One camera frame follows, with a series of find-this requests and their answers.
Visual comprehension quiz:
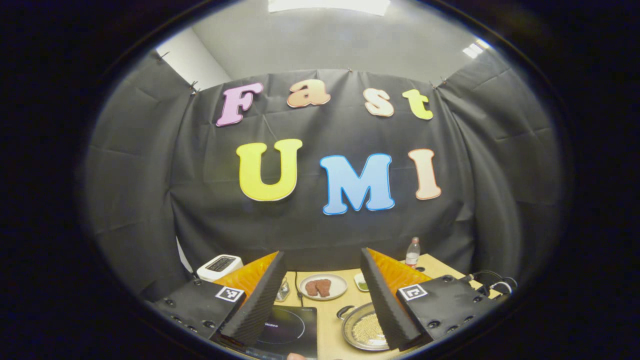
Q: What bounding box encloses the small ceiling light panel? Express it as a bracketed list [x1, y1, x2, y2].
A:
[462, 39, 493, 59]

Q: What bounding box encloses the black cable loop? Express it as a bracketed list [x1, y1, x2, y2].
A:
[462, 270, 519, 297]

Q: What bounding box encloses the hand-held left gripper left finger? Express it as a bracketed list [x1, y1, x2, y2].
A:
[152, 251, 288, 350]

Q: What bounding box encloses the black induction cooktop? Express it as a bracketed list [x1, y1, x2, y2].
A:
[252, 306, 319, 360]

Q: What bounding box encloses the stainless steel pot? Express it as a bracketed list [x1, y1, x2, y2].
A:
[336, 302, 392, 352]

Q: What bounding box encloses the large soybean heap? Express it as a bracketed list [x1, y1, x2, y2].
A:
[352, 316, 388, 346]

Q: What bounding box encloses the clear plastic water bottle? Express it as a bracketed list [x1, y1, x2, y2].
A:
[405, 237, 422, 269]

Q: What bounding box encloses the large ceiling light panel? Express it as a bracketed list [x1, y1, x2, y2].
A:
[267, 0, 392, 16]

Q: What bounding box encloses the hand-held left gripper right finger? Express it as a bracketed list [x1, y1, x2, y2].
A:
[360, 247, 502, 352]

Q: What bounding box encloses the round white plate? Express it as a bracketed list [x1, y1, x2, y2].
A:
[299, 273, 348, 301]

